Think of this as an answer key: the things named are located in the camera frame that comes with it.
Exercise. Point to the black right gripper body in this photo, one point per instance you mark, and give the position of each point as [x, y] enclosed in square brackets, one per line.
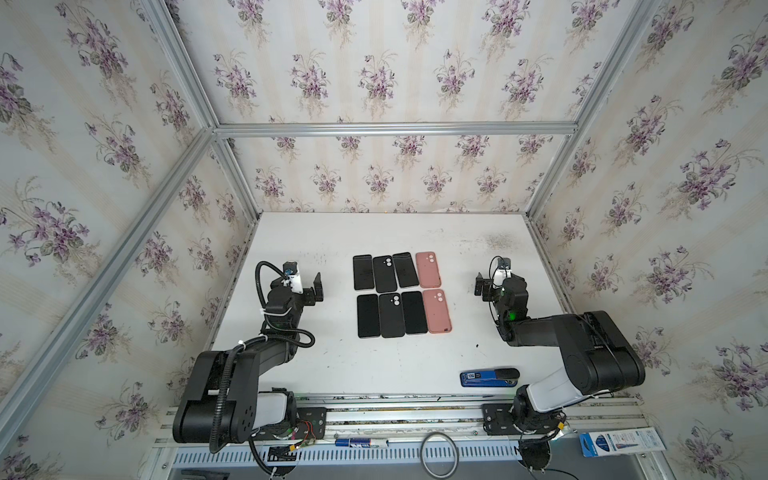
[487, 288]

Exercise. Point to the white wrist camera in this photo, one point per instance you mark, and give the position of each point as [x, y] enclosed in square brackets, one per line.
[500, 270]
[292, 277]

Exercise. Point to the black phone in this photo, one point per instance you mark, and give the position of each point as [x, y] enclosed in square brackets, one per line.
[363, 276]

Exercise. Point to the black smartphone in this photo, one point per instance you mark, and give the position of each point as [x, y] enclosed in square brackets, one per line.
[368, 321]

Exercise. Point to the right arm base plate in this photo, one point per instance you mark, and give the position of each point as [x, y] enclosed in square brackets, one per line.
[499, 419]

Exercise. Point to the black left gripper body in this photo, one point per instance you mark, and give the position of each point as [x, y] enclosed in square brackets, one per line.
[307, 298]

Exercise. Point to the black phone case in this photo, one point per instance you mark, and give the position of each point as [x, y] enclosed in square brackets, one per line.
[384, 274]
[391, 315]

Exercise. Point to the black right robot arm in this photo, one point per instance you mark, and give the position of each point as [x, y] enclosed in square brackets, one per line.
[597, 359]

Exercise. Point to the blue black box cutter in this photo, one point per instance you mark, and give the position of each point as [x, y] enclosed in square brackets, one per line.
[490, 378]

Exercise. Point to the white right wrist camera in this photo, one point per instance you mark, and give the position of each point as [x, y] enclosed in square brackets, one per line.
[500, 270]

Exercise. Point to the blue marker pen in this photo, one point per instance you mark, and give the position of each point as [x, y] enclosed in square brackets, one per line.
[364, 443]

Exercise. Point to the blue white cardboard box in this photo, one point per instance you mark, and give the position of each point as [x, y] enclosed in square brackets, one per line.
[620, 442]

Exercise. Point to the purple smartphone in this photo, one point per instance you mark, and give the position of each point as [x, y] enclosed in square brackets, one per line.
[414, 313]

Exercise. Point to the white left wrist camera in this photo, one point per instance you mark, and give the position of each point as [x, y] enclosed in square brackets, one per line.
[292, 277]

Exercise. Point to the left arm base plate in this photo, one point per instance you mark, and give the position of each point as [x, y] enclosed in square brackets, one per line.
[309, 424]

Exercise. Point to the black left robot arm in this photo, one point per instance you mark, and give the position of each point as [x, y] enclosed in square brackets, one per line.
[219, 405]

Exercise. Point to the pink-cased phone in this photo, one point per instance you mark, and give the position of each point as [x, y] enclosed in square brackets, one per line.
[436, 311]
[428, 270]

